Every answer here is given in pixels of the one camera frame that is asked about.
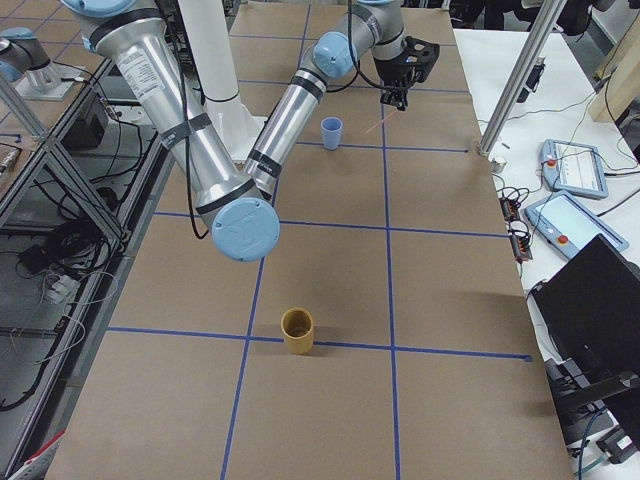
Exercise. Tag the blue teach pendant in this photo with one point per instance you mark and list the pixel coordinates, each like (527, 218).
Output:
(573, 167)
(568, 225)

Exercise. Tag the blue teach pendant near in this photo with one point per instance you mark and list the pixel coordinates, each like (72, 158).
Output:
(568, 225)

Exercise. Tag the aluminium frame rack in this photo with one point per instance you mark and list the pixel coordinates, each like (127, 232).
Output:
(73, 207)

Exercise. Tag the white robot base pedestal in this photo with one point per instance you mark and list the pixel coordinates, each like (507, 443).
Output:
(207, 33)

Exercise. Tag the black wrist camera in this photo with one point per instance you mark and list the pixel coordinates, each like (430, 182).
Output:
(420, 58)

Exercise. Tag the black power strip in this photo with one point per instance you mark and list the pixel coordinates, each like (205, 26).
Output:
(517, 230)

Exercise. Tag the yellow brown cup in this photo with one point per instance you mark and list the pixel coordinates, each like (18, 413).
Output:
(297, 327)

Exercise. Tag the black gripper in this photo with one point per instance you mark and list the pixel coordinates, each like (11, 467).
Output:
(389, 71)

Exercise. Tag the aluminium frame post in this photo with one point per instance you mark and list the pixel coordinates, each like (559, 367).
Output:
(549, 12)

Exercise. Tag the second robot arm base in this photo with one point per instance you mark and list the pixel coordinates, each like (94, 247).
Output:
(25, 62)

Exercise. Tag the light wooden chopstick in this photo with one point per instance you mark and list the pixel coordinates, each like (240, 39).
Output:
(381, 122)

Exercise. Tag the small silver cylinder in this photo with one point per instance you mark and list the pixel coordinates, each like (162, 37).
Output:
(498, 164)

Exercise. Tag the blue teach pendant far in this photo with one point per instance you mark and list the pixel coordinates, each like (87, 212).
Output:
(573, 167)

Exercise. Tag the light blue plastic cup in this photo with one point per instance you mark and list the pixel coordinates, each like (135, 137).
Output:
(331, 131)

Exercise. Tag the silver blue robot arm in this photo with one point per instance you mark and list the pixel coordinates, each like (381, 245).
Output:
(232, 160)

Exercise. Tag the black laptop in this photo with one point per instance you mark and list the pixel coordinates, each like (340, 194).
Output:
(591, 309)

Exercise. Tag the black stand with cables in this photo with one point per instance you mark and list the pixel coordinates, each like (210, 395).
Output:
(590, 405)

